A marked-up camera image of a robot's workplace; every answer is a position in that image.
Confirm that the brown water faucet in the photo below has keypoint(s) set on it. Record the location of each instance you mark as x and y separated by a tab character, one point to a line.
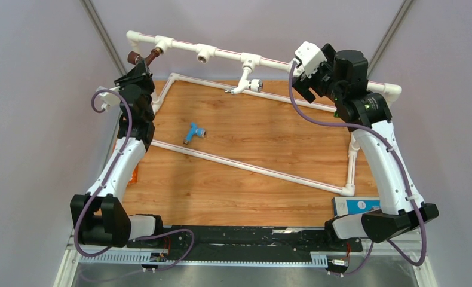
134	57

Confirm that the white water faucet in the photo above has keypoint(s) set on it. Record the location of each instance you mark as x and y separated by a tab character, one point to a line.
255	85

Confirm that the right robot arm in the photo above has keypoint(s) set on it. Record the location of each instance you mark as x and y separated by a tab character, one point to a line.
363	109

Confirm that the orange razor package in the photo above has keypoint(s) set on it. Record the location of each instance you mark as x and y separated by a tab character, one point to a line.
134	176

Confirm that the blue white box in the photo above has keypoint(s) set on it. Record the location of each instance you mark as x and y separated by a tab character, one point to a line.
354	205

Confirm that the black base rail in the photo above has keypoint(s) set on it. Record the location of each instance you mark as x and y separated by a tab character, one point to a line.
215	243

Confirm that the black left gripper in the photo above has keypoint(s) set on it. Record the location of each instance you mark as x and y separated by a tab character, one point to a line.
138	75

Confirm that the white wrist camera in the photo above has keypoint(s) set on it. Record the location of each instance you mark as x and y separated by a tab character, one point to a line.
105	101
310	57

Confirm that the white PVC pipe frame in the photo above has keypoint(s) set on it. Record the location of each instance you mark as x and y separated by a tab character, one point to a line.
204	53

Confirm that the blue water faucet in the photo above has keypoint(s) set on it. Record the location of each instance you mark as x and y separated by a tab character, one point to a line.
194	131

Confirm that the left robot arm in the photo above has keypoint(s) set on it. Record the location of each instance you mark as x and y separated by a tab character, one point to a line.
98	215

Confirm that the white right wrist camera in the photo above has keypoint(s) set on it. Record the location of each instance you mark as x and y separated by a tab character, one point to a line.
310	57

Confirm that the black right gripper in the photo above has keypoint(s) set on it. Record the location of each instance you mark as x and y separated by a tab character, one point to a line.
303	84

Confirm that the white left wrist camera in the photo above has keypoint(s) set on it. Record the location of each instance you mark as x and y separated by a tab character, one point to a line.
105	101

